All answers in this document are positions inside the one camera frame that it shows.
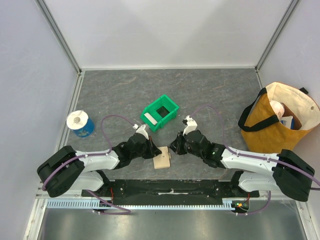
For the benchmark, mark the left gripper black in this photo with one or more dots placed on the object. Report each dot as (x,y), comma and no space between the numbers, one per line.
(153,151)

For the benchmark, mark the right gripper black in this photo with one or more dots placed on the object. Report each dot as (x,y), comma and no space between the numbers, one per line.
(180,144)

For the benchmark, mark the beige leather card holder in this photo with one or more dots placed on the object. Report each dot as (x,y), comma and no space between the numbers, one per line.
(162,160)

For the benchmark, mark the green plastic bin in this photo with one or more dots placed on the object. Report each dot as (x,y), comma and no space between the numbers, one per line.
(163,110)

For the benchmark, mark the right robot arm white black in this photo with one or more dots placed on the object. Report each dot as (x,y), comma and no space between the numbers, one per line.
(284,171)

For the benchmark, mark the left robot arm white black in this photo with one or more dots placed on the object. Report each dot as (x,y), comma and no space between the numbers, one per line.
(69,169)

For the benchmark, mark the credit card stack in bin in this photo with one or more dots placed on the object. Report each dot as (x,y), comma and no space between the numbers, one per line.
(150,118)

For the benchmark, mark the toilet paper roll blue wrapper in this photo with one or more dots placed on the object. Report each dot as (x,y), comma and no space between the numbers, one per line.
(80,123)

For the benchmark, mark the mustard canvas tote bag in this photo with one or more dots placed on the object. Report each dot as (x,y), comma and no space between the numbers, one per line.
(261,128)

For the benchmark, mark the items inside tote bag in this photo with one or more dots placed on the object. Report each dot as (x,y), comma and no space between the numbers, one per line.
(285,115)

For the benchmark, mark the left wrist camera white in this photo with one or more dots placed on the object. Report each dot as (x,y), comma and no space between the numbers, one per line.
(142,129)

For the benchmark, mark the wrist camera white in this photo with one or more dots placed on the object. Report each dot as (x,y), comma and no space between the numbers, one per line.
(190,125)
(142,129)

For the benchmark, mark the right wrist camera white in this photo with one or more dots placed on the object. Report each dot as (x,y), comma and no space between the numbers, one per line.
(190,125)

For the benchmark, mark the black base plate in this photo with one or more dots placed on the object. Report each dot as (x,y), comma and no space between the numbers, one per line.
(171,192)

